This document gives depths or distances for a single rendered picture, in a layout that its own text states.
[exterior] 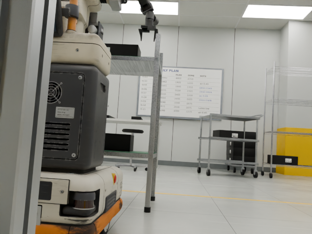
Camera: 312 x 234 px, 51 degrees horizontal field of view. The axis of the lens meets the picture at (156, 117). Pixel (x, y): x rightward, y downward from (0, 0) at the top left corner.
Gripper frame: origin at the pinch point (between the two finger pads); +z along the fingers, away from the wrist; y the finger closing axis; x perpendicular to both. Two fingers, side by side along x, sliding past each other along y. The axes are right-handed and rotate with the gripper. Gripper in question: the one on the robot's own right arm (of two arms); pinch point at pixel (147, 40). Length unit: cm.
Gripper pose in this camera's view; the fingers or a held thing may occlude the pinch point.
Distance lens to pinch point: 230.1
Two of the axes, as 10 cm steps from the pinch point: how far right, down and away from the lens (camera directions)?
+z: -0.8, 9.9, -1.2
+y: -9.9, -0.7, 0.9
